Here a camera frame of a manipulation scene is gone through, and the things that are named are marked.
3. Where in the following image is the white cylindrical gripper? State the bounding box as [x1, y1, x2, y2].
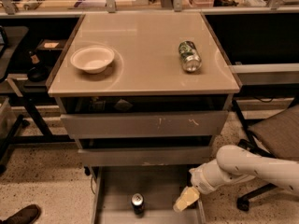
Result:
[173, 160, 254, 212]

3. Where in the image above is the dark pepsi can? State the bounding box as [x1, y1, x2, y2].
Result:
[131, 193, 144, 215]

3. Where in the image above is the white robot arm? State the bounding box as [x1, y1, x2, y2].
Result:
[173, 145, 299, 212]

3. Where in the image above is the grey open bottom drawer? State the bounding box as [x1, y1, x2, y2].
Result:
[91, 165, 206, 224]

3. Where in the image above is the grey middle drawer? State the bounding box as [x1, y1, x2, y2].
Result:
[78, 147, 211, 166]

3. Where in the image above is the grey top drawer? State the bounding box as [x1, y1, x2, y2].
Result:
[61, 111, 228, 139]

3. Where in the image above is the grey drawer cabinet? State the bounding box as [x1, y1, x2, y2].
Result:
[45, 10, 243, 224]

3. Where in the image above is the green soda can lying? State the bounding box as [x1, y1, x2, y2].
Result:
[178, 41, 202, 73]

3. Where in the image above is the black office chair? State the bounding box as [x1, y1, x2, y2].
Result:
[231, 98, 299, 212]

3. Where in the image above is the dark shoe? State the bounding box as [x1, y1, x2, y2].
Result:
[0, 204, 41, 224]

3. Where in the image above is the white paper bowl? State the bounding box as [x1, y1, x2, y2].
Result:
[70, 46, 115, 74]

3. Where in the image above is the black round object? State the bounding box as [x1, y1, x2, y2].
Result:
[27, 66, 49, 82]

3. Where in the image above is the dark glass bottle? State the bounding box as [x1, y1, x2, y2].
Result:
[29, 50, 42, 67]

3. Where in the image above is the black side table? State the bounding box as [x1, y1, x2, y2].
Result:
[0, 26, 72, 174]

